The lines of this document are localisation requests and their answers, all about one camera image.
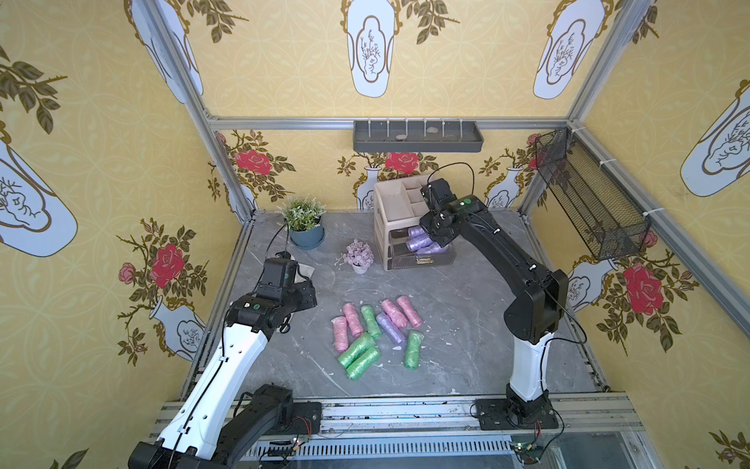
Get purple trash bag roll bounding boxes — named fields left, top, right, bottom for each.
left=417, top=242, right=449, bottom=255
left=406, top=234, right=433, bottom=252
left=407, top=226, right=426, bottom=238
left=376, top=313, right=405, bottom=346

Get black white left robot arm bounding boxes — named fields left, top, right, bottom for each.
left=128, top=251, right=318, bottom=468

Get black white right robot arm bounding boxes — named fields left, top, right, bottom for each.
left=420, top=179, right=568, bottom=420

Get beige three-drawer organizer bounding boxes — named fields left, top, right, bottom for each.
left=373, top=176, right=428, bottom=271

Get pink trash bag roll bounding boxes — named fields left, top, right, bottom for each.
left=342, top=303, right=364, bottom=338
left=396, top=295, right=423, bottom=328
left=381, top=299, right=409, bottom=329
left=331, top=316, right=349, bottom=354

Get green trash bag roll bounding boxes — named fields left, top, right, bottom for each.
left=338, top=332, right=375, bottom=369
left=404, top=330, right=424, bottom=369
left=347, top=347, right=381, bottom=380
left=361, top=305, right=383, bottom=340

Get white green work glove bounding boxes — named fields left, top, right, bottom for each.
left=296, top=264, right=314, bottom=283

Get green plant in blue pot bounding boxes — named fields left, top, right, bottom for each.
left=279, top=197, right=326, bottom=250

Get purple flowers in white pot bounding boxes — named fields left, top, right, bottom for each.
left=343, top=240, right=374, bottom=275

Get gray wall shelf tray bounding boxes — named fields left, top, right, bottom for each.
left=353, top=119, right=484, bottom=154

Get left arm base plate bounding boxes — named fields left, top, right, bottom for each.
left=266, top=402, right=322, bottom=436

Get black wire mesh basket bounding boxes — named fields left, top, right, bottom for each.
left=531, top=129, right=652, bottom=260

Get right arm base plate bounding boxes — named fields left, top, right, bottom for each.
left=475, top=396, right=560, bottom=431

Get aluminum front rail frame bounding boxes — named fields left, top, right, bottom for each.
left=244, top=392, right=662, bottom=468

